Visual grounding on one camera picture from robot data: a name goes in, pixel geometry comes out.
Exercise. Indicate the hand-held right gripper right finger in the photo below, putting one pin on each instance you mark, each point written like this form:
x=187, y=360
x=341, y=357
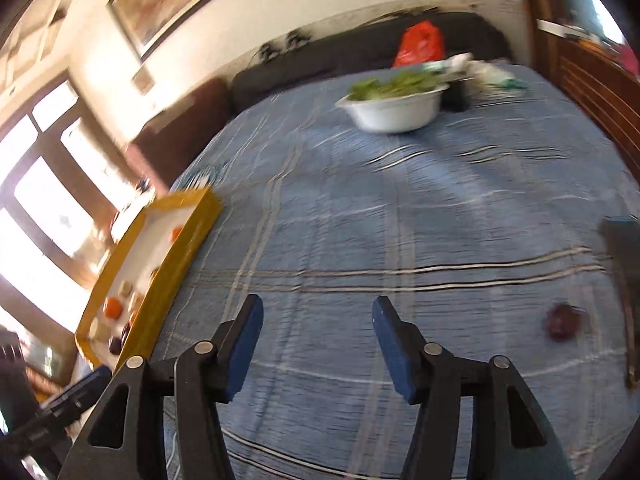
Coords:
x=395, y=350

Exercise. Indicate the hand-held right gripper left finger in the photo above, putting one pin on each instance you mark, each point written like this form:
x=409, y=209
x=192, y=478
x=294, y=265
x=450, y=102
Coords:
x=247, y=345

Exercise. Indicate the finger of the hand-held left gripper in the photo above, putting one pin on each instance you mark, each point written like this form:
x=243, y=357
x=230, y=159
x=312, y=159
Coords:
x=87, y=385
x=45, y=435

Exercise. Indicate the yellow cardboard tray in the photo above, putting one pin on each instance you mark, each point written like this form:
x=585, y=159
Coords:
x=190, y=240

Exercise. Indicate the dark plum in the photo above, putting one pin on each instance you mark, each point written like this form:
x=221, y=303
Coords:
x=565, y=321
x=115, y=345

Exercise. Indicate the pale sugarcane piece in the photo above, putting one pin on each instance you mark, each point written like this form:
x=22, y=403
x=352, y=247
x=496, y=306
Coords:
x=125, y=287

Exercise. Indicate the blue plaid cloth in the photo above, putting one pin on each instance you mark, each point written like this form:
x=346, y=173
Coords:
x=400, y=210

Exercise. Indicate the wooden framed window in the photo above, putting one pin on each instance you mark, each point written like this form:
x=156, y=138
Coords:
x=50, y=185

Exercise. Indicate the dark flat remote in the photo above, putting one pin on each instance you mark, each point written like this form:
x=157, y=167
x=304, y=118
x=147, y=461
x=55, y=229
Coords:
x=620, y=285

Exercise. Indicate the brown armchair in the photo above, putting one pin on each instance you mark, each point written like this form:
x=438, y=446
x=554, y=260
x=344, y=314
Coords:
x=175, y=120

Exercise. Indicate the white bowl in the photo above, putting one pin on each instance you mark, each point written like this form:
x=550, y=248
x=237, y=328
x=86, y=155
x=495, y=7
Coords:
x=395, y=112

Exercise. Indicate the small black box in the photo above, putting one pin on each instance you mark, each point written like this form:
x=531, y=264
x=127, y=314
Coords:
x=455, y=95

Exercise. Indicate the green leafy vegetables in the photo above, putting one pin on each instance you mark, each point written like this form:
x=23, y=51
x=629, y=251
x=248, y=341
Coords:
x=395, y=85

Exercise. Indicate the black sofa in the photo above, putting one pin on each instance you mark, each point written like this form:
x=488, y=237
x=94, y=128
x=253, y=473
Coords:
x=310, y=65

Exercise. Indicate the white plastic wrapping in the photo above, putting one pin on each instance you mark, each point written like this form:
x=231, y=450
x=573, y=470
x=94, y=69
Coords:
x=480, y=67

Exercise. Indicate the red plastic bag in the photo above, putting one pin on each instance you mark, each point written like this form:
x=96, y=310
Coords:
x=420, y=45

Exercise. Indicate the cabinet top clutter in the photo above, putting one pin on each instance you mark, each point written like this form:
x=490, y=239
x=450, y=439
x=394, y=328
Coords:
x=600, y=40

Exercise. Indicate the bright window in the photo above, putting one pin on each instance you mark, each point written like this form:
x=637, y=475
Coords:
x=607, y=15

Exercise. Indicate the paper wall note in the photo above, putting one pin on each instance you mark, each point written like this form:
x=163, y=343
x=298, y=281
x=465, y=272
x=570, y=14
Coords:
x=142, y=81

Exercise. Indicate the framed wall picture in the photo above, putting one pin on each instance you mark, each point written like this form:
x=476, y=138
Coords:
x=175, y=0

